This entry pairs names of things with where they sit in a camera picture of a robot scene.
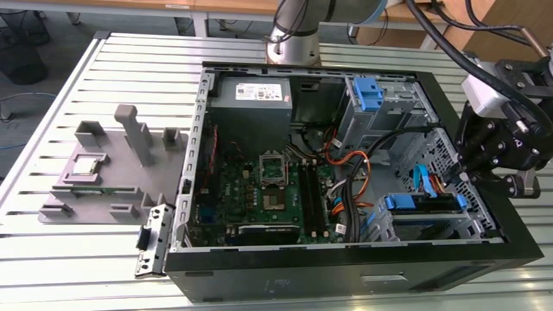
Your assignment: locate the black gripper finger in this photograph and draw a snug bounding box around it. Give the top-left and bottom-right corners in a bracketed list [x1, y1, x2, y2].
[456, 103, 510, 172]
[458, 165, 542, 199]

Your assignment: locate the orange power wire black connector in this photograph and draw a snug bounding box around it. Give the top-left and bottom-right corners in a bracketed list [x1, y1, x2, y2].
[431, 174, 451, 198]

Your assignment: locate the blue data wire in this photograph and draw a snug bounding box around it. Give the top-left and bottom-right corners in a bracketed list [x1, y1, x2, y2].
[412, 164, 438, 198]

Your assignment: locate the hard disk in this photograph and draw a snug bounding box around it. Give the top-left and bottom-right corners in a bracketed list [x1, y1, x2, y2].
[364, 192, 468, 236]

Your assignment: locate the metal disk bay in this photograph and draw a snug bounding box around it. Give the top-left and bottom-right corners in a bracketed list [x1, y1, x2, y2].
[371, 190, 492, 243]

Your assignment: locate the grey metal drive cage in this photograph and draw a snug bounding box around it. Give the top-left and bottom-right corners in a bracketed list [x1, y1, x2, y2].
[336, 73, 438, 159]

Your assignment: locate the blue plastic drive latch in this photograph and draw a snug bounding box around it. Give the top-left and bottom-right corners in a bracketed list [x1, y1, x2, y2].
[352, 76, 386, 113]

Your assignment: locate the black RAM slot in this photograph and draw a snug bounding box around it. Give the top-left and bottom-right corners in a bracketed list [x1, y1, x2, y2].
[311, 159, 328, 239]
[300, 159, 316, 238]

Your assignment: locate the metal socket cover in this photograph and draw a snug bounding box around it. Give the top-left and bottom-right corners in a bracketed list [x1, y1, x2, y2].
[258, 151, 290, 189]

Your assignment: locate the grey power supply unit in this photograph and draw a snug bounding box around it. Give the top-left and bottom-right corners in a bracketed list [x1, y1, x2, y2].
[211, 76, 296, 130]

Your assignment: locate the CPU socket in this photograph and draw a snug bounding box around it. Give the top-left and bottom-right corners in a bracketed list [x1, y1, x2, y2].
[262, 190, 290, 211]

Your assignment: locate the black PC case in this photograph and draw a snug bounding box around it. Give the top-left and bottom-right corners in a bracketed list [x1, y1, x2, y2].
[164, 61, 546, 304]

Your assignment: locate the black graphics card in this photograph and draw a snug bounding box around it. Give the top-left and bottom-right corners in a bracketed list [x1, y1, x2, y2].
[224, 223, 302, 247]

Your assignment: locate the green motherboard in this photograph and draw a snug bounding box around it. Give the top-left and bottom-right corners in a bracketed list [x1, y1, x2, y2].
[190, 142, 347, 246]

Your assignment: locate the long wooden desk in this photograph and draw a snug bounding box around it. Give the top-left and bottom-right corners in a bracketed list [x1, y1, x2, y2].
[0, 0, 278, 37]

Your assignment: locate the grey parts rack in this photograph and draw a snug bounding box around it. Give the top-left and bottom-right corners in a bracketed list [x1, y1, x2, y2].
[38, 104, 191, 225]

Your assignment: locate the green RAM stick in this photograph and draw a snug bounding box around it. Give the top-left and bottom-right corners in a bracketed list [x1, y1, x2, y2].
[69, 186, 134, 197]

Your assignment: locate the silver CPU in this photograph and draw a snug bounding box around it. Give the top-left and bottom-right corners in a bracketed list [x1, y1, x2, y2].
[73, 158, 101, 178]

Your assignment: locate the black waste bin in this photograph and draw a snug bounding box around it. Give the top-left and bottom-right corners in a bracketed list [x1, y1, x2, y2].
[0, 41, 50, 86]

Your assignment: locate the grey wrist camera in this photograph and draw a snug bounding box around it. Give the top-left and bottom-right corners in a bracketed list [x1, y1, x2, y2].
[462, 60, 514, 115]

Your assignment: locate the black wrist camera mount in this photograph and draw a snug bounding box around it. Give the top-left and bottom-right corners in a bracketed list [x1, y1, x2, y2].
[495, 57, 553, 98]

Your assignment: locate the orange wire bundle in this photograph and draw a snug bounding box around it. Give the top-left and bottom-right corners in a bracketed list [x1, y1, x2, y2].
[324, 148, 375, 215]

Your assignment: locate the black cable bundle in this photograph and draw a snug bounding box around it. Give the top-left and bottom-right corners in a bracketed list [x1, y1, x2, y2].
[344, 124, 436, 243]

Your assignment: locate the wooden desk white frame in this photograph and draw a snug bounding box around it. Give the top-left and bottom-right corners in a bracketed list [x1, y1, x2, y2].
[348, 12, 447, 50]

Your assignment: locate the metal slot bracket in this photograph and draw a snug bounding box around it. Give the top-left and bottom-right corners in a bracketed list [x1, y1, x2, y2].
[134, 203, 175, 279]

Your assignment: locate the blue network cable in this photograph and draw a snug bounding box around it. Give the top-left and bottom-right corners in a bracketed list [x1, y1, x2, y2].
[22, 91, 58, 102]

